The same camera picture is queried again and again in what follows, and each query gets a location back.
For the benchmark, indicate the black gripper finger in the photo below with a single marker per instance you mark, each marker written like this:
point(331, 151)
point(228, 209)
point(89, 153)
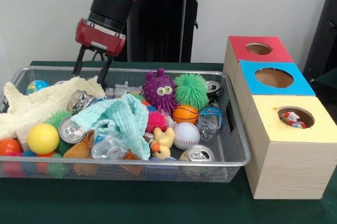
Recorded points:
point(79, 62)
point(105, 71)

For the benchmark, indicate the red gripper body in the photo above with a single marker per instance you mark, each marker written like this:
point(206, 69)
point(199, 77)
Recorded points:
point(100, 38)

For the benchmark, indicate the cream knitted cloth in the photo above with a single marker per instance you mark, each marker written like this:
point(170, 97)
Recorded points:
point(39, 100)

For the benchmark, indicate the large colourful patterned cloth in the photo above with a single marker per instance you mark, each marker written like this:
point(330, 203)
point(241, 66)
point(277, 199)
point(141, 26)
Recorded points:
point(292, 121)

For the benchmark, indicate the silver mesh bin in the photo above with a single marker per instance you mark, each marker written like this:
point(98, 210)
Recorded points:
point(105, 172)

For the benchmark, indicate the wooden three-hole box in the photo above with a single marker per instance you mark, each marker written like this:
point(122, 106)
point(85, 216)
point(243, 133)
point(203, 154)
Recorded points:
point(289, 168)

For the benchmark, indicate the blue globe ball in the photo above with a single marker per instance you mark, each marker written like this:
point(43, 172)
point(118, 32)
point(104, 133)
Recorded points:
point(36, 86)

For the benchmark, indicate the mint knitted cloth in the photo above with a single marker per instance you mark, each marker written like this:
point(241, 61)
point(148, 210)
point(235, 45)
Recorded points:
point(123, 118)

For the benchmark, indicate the purple spiky toy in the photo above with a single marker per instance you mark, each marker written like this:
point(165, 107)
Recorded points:
point(152, 99)

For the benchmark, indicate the silver drink can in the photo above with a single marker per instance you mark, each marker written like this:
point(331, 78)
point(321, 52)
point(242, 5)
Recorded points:
point(197, 153)
point(69, 132)

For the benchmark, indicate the yellow ball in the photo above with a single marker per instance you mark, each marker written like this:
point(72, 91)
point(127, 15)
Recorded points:
point(43, 138)

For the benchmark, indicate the green spiky ball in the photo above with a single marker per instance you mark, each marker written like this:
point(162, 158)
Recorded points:
point(190, 91)

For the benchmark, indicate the yellow plush duck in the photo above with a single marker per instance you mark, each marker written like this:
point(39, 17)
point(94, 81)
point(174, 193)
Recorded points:
point(162, 150)

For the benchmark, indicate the white baseball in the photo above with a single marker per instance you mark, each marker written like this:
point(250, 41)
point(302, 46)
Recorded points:
point(186, 136)

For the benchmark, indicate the dark green table cloth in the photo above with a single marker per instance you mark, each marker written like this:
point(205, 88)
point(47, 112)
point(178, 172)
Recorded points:
point(131, 203)

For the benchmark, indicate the black panel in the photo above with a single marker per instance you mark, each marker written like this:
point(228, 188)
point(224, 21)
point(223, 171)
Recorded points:
point(326, 37)

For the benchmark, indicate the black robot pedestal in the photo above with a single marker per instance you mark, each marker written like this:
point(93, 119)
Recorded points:
point(163, 37)

